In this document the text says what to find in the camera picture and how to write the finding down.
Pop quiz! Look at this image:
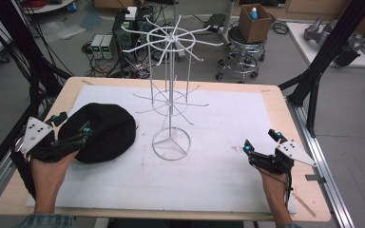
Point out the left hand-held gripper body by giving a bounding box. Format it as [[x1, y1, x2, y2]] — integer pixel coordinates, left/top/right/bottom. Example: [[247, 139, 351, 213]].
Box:
[[20, 116, 84, 164]]

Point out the tangle of floor cables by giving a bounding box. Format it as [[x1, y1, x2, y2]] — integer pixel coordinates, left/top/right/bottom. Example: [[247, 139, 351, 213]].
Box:
[[81, 40, 152, 80]]

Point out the black gripper strap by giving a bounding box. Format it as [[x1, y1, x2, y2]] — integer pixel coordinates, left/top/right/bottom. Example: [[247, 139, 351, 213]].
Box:
[[9, 151, 38, 200]]

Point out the coiled black cable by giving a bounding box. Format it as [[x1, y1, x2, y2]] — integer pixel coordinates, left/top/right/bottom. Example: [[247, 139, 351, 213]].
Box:
[[270, 20, 290, 36]]

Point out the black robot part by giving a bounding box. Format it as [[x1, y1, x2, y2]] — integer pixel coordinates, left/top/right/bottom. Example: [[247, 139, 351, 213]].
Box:
[[333, 32, 363, 67]]

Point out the white wire rack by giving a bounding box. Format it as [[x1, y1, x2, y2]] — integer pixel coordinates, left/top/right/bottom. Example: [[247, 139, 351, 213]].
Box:
[[120, 13, 224, 162]]

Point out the small white box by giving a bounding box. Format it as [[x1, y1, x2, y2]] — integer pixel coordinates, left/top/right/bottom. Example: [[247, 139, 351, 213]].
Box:
[[125, 6, 139, 22]]

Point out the white metal post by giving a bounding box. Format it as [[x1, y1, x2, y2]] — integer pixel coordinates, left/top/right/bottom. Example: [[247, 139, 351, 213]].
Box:
[[220, 0, 237, 46]]

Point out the brown cardboard box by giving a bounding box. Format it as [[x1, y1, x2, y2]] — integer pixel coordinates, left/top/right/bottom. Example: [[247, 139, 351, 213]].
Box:
[[238, 3, 274, 44]]

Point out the black round stool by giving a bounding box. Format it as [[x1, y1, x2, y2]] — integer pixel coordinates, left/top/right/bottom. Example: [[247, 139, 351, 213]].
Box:
[[215, 26, 267, 84]]

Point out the clear plastic sheet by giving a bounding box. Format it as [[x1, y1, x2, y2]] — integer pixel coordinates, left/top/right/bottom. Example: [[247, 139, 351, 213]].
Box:
[[40, 19, 87, 43]]

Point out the thin wooden stick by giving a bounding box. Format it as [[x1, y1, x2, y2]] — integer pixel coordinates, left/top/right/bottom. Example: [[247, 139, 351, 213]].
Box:
[[292, 191, 317, 219]]

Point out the white foam mat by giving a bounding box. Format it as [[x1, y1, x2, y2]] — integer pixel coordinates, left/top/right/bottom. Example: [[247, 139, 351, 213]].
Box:
[[26, 84, 299, 216]]

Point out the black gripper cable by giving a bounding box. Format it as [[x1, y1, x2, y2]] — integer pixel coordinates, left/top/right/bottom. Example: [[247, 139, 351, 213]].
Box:
[[259, 169, 295, 212]]

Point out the grey power supply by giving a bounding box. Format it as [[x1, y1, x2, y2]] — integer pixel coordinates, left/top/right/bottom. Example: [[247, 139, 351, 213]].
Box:
[[101, 33, 115, 60], [90, 33, 105, 60]]

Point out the white floor board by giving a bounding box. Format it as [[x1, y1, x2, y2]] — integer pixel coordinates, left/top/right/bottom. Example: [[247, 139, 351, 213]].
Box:
[[286, 21, 365, 69]]

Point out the person's left hand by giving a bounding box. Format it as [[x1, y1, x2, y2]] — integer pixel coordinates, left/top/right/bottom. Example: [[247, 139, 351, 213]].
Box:
[[29, 150, 79, 195]]

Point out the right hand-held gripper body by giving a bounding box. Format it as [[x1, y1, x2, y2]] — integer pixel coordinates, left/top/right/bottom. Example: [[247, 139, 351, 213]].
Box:
[[249, 140, 317, 176]]

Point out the black power adapter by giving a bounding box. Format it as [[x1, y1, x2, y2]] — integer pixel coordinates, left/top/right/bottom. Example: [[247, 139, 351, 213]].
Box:
[[203, 13, 228, 33]]

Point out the grey tape piece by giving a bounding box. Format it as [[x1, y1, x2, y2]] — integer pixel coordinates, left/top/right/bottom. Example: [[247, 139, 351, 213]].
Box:
[[304, 173, 328, 185]]

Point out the white round table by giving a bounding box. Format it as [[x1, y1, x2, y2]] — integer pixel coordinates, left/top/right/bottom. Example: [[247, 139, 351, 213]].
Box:
[[21, 0, 78, 15]]

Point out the black metal frame stand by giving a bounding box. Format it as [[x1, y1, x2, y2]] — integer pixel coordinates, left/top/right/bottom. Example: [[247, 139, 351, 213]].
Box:
[[278, 0, 365, 138], [0, 0, 74, 191]]

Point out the grey robot part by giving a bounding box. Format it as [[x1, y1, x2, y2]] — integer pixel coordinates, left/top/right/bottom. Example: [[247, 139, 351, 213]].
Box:
[[302, 16, 335, 46]]

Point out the person's right hand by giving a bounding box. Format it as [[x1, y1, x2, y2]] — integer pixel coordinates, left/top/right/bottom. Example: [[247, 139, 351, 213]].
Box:
[[257, 167, 292, 200]]

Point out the black hat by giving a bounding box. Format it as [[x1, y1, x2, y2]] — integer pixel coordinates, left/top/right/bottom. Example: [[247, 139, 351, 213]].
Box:
[[57, 102, 138, 164]]

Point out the blue bottle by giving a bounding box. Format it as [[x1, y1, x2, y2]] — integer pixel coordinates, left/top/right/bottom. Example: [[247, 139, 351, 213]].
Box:
[[248, 7, 260, 21]]

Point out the black computer tower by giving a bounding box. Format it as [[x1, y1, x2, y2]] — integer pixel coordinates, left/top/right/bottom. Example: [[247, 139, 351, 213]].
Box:
[[111, 5, 155, 63]]

